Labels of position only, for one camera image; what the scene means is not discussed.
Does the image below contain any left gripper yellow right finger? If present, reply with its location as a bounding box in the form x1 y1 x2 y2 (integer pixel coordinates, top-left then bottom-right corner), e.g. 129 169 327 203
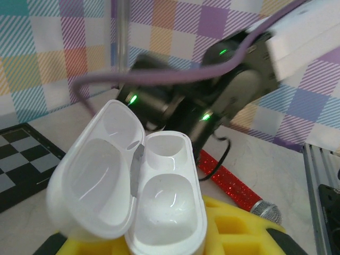
201 195 310 255

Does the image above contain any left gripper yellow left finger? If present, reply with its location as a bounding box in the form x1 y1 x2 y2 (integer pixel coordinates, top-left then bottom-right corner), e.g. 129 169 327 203
33 229 130 255

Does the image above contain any white glossy earbud case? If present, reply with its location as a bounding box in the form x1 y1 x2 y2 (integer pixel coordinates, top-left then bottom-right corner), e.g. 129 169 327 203
46 99 208 255

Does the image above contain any red glitter microphone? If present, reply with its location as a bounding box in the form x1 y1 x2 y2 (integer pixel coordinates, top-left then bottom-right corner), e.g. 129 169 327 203
198 149 284 228

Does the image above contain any black grey checkerboard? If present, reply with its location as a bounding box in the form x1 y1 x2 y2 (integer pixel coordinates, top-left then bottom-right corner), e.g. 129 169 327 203
0 122 67 215

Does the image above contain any thin black cable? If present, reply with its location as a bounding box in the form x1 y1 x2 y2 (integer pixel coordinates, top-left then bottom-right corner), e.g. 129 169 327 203
198 134 232 183

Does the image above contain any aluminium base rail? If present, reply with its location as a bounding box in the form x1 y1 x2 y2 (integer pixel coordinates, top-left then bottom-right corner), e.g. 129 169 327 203
302 143 340 255

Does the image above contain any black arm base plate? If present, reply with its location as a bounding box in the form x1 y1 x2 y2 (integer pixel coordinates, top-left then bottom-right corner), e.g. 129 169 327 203
317 183 340 255

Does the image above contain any aluminium frame post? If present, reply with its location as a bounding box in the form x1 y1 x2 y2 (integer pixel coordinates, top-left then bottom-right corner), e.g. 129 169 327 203
116 0 132 74

